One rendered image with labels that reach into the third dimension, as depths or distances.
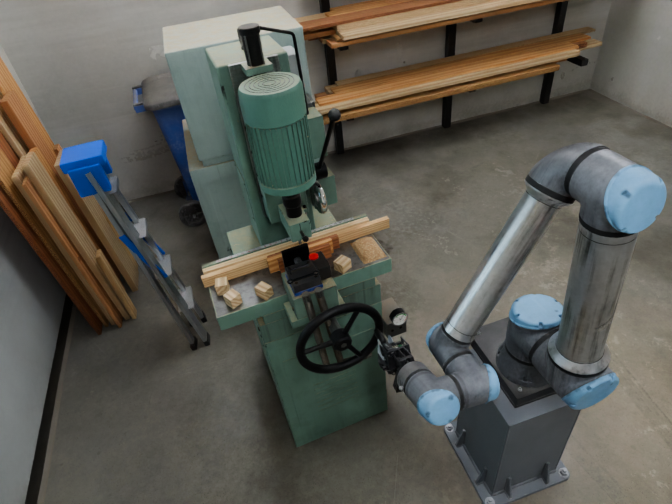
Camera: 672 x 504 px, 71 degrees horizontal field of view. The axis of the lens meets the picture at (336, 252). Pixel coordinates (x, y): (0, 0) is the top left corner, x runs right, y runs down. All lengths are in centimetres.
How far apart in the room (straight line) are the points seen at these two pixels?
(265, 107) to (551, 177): 71
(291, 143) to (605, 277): 83
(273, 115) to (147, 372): 177
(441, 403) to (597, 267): 46
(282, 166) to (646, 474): 182
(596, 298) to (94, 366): 243
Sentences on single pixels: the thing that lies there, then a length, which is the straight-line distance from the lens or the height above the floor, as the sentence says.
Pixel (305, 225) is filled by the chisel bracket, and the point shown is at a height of 105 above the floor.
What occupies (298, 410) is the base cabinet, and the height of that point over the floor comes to 27.
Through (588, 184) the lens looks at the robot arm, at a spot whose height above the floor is 141.
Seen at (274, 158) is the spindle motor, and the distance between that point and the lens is 135.
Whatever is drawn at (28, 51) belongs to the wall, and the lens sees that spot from 378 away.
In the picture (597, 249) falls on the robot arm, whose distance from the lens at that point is 111.
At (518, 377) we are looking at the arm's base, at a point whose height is 63.
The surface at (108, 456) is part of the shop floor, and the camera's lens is 252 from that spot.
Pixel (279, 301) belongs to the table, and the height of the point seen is 88.
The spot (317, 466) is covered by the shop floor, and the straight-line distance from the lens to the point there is 218.
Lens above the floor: 195
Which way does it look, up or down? 40 degrees down
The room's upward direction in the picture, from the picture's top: 8 degrees counter-clockwise
